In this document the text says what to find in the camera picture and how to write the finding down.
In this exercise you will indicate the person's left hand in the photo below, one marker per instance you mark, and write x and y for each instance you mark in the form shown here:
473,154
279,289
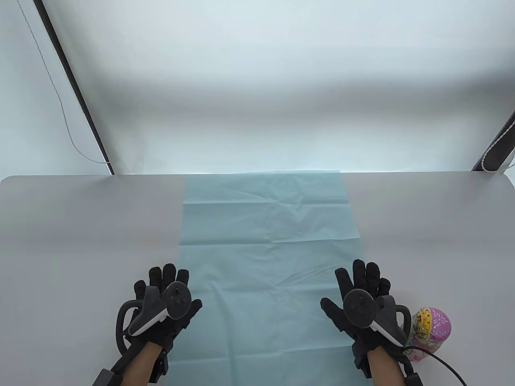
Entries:
169,275

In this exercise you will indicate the person's right hand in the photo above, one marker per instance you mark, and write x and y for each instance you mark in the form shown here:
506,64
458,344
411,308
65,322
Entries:
359,273

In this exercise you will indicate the light blue gift wrapping paper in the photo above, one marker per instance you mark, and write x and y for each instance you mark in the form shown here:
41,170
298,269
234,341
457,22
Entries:
273,249

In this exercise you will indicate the colourful painted nesting doll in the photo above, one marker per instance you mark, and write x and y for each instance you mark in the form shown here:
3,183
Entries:
432,325

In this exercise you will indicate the person's right forearm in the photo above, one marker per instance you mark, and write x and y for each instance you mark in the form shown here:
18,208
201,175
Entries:
386,368

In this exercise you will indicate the black and white controller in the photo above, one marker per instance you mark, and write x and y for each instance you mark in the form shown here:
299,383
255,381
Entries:
177,299
359,307

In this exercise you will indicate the black sensor box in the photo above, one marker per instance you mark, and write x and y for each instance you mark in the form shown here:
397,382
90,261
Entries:
108,378
413,380

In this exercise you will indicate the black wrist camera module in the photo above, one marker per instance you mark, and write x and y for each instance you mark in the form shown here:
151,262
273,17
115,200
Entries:
160,366
361,360

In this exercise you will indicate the black frame pole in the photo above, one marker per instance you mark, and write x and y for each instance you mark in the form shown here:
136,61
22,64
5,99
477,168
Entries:
497,146
72,84

